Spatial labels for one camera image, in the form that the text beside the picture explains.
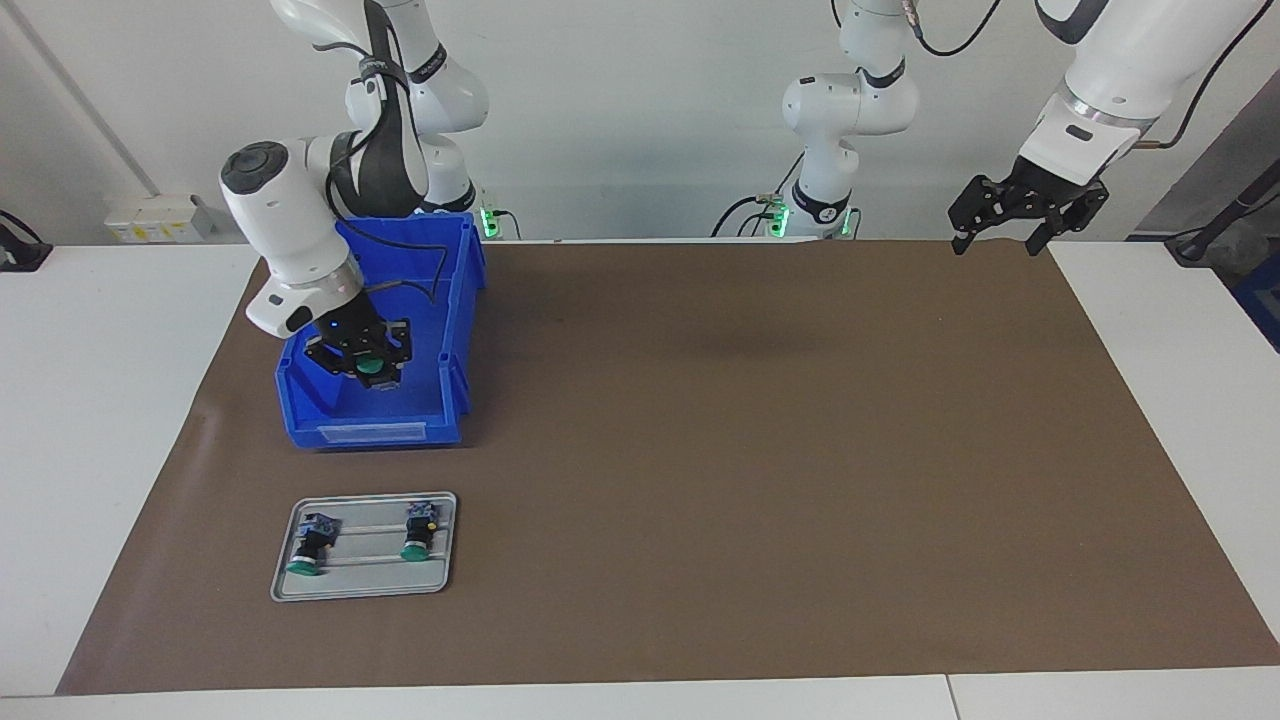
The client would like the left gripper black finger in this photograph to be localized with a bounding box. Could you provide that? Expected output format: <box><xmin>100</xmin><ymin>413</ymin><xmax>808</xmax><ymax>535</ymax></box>
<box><xmin>948</xmin><ymin>175</ymin><xmax>1011</xmax><ymax>257</ymax></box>
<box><xmin>1025</xmin><ymin>183</ymin><xmax>1110</xmax><ymax>259</ymax></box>

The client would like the blue plastic storage bin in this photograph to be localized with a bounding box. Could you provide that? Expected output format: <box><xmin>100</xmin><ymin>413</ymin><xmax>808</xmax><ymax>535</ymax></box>
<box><xmin>275</xmin><ymin>212</ymin><xmax>488</xmax><ymax>449</ymax></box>

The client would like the black pole stand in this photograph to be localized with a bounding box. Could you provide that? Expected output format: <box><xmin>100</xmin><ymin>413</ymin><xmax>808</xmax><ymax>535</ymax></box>
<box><xmin>1165</xmin><ymin>155</ymin><xmax>1280</xmax><ymax>267</ymax></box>

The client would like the blue crate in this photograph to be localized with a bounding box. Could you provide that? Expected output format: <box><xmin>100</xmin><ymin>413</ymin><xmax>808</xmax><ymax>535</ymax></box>
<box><xmin>1232</xmin><ymin>275</ymin><xmax>1280</xmax><ymax>353</ymax></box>

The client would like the grey metal tray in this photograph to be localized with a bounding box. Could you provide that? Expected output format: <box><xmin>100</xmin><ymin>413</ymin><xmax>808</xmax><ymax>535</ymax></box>
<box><xmin>270</xmin><ymin>490</ymin><xmax>458</xmax><ymax>603</ymax></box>

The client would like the black table clamp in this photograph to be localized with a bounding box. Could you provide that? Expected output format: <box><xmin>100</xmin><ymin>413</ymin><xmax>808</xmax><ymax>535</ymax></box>
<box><xmin>0</xmin><ymin>208</ymin><xmax>53</xmax><ymax>273</ymax></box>

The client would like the brown table mat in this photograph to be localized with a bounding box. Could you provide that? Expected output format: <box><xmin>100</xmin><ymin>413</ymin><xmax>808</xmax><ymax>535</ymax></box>
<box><xmin>55</xmin><ymin>240</ymin><xmax>1280</xmax><ymax>696</ymax></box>

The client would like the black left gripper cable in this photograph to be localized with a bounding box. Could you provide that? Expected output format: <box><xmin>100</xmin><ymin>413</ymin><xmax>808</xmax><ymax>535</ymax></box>
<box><xmin>900</xmin><ymin>0</ymin><xmax>1266</xmax><ymax>151</ymax></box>

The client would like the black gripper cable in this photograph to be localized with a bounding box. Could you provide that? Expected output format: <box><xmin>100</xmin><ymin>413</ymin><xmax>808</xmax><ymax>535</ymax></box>
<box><xmin>900</xmin><ymin>0</ymin><xmax>1266</xmax><ymax>151</ymax></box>
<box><xmin>320</xmin><ymin>0</ymin><xmax>451</xmax><ymax>306</ymax></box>

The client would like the white wall power box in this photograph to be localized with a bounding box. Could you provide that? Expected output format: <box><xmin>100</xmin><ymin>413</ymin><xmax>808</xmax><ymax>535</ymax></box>
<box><xmin>105</xmin><ymin>193</ymin><xmax>217</xmax><ymax>245</ymax></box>

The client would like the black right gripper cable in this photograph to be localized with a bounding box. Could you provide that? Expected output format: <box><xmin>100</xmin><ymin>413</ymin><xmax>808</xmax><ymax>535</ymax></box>
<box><xmin>320</xmin><ymin>0</ymin><xmax>451</xmax><ymax>306</ymax></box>

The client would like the white wall cable duct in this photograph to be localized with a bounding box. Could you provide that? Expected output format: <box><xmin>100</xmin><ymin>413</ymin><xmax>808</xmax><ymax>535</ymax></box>
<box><xmin>0</xmin><ymin>0</ymin><xmax>159</xmax><ymax>198</ymax></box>

